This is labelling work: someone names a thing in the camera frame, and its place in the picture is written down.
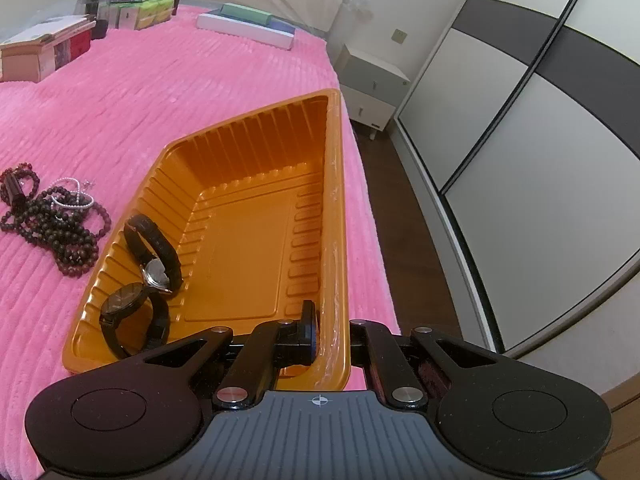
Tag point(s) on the dark red bead strand with pendant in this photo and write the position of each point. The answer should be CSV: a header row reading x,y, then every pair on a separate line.
x,y
14,192

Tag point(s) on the white and green box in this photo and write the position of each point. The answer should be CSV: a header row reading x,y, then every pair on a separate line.
x,y
125,16

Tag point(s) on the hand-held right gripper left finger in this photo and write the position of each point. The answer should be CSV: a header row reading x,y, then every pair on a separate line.
x,y
308,332

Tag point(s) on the black cup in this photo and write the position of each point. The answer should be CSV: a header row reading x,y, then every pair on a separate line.
x,y
100,30

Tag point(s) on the wall socket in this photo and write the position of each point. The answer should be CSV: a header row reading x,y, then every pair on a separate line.
x,y
398,36

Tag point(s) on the light wooden box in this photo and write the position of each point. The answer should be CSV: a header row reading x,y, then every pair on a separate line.
x,y
25,60

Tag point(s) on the green tissue box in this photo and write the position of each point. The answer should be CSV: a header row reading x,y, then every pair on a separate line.
x,y
156,11

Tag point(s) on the pink ribbed blanket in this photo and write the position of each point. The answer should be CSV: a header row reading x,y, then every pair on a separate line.
x,y
125,110

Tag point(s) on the white flat box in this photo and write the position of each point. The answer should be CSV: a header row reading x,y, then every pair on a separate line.
x,y
240,32

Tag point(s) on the orange plastic tray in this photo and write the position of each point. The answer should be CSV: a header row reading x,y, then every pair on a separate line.
x,y
250,240

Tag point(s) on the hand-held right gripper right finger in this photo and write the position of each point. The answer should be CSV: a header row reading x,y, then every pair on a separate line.
x,y
374,342

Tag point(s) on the black dial watch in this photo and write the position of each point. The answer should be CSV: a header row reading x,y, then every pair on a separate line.
x,y
120,301

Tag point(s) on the grey and white sliding wardrobe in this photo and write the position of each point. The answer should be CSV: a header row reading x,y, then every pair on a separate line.
x,y
525,135

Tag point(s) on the white nightstand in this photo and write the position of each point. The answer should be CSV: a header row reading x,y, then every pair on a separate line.
x,y
367,90

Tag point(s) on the green rectangular box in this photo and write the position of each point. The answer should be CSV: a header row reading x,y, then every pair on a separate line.
x,y
245,13

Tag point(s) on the dark glass jar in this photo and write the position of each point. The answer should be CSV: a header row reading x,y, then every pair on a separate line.
x,y
92,4

